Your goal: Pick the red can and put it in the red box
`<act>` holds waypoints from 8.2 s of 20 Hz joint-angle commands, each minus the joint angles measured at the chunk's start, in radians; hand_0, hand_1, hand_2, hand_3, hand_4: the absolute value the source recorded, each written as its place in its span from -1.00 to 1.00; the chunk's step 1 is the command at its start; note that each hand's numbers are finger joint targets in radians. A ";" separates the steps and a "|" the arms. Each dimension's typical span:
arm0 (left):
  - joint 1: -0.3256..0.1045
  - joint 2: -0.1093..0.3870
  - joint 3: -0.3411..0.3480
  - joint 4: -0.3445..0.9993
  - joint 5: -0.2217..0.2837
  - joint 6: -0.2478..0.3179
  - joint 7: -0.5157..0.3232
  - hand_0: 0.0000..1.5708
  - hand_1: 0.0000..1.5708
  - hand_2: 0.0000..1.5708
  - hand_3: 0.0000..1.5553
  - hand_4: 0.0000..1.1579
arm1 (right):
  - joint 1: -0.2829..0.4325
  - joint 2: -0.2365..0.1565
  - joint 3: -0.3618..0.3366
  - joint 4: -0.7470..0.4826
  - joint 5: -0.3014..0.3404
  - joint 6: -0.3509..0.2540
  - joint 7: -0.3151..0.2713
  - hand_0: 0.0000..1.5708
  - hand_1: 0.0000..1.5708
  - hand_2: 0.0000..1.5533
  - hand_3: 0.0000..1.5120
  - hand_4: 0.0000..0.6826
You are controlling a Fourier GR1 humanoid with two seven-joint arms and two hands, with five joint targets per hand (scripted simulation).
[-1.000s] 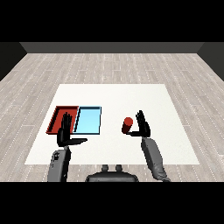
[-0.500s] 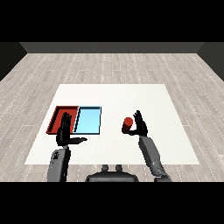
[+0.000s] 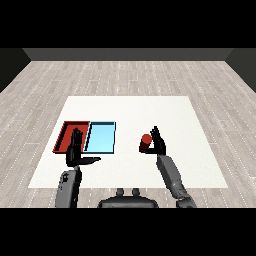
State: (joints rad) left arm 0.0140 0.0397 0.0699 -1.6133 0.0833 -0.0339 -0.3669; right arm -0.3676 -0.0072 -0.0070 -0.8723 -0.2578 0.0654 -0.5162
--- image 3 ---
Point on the dark grey robot body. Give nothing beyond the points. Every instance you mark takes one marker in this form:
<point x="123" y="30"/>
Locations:
<point x="128" y="200"/>

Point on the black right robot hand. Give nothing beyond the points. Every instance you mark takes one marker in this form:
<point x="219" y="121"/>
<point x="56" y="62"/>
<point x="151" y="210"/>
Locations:
<point x="159" y="144"/>

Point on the red shallow open box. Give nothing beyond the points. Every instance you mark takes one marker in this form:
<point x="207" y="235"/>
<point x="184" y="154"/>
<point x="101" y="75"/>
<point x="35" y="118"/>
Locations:
<point x="65" y="136"/>

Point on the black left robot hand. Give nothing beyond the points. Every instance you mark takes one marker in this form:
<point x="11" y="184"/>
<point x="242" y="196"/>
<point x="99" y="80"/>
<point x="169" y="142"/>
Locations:
<point x="74" y="153"/>

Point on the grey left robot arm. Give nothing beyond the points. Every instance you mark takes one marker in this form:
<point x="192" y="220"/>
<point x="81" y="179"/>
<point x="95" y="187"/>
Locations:
<point x="68" y="188"/>

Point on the small red can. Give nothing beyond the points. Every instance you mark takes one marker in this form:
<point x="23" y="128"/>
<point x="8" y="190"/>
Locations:
<point x="145" y="141"/>

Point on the light blue shallow open box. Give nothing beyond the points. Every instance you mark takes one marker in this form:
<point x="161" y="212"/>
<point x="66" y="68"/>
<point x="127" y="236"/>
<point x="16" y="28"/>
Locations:
<point x="100" y="137"/>

